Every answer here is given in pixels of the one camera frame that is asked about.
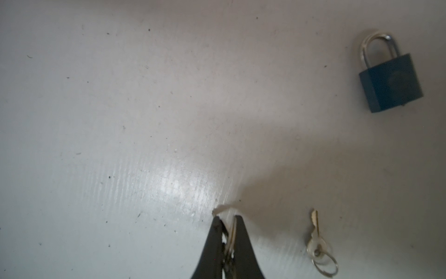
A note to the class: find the blue padlock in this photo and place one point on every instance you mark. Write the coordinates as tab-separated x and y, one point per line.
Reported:
392	83

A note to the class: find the black padlock key bunch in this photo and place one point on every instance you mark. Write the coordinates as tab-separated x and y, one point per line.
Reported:
229	231

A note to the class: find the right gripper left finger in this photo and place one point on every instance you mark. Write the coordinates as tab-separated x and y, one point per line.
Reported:
210	265

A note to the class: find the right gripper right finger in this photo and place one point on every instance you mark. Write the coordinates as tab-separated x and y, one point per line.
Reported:
245	264

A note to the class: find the small blue padlock key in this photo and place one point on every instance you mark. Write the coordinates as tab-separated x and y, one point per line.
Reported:
318	249

